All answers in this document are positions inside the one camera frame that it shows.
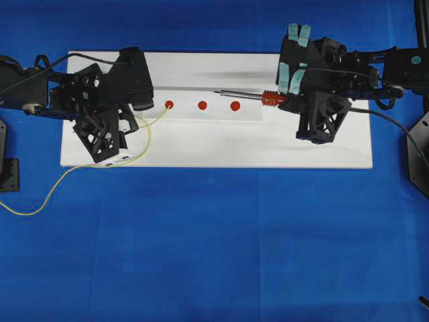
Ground red handled soldering iron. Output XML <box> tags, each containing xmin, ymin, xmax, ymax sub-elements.
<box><xmin>215</xmin><ymin>90</ymin><xmax>289</xmax><ymax>107</ymax></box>

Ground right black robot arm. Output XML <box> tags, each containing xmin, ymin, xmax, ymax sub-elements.
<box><xmin>275</xmin><ymin>23</ymin><xmax>428</xmax><ymax>110</ymax></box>

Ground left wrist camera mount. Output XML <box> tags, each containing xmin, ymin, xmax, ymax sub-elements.
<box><xmin>73</xmin><ymin>109</ymin><xmax>127</xmax><ymax>164</ymax></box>

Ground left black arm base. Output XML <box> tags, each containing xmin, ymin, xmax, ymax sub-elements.
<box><xmin>0</xmin><ymin>121</ymin><xmax>19</xmax><ymax>193</ymax></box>

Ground black soldering iron cord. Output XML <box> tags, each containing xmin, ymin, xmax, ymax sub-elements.
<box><xmin>348</xmin><ymin>106</ymin><xmax>429</xmax><ymax>168</ymax></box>

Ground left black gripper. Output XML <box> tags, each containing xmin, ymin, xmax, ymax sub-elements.
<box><xmin>46</xmin><ymin>47</ymin><xmax>154</xmax><ymax>134</ymax></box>

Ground yellow solder wire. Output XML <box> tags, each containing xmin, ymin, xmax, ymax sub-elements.
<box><xmin>0</xmin><ymin>103</ymin><xmax>172</xmax><ymax>216</ymax></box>

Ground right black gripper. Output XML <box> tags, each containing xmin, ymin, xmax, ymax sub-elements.
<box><xmin>277</xmin><ymin>23</ymin><xmax>385</xmax><ymax>109</ymax></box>

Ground black frame post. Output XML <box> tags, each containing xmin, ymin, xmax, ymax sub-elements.
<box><xmin>414</xmin><ymin>0</ymin><xmax>429</xmax><ymax>48</ymax></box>

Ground small white raised plate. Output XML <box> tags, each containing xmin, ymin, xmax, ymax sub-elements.
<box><xmin>135</xmin><ymin>87</ymin><xmax>263</xmax><ymax>122</ymax></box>

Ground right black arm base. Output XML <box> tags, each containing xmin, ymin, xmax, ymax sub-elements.
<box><xmin>407</xmin><ymin>113</ymin><xmax>428</xmax><ymax>197</ymax></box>

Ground large white base board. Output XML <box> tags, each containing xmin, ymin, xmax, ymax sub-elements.
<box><xmin>60</xmin><ymin>50</ymin><xmax>374</xmax><ymax>170</ymax></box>

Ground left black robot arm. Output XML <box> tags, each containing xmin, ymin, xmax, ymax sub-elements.
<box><xmin>1</xmin><ymin>47</ymin><xmax>154</xmax><ymax>144</ymax></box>

